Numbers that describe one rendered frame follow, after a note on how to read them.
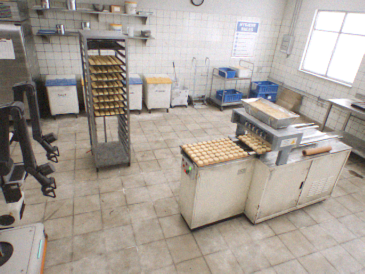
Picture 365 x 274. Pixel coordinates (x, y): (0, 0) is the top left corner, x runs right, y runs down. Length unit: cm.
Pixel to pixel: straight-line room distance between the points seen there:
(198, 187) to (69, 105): 364
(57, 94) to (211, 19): 374
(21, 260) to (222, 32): 575
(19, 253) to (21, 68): 324
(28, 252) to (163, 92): 399
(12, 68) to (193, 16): 373
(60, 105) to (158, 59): 236
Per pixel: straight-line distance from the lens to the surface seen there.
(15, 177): 207
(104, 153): 389
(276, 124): 250
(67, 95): 534
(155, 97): 554
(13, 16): 497
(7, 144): 173
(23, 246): 265
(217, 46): 653
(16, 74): 507
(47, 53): 585
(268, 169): 260
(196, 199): 254
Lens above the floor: 215
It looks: 27 degrees down
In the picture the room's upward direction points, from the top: 5 degrees clockwise
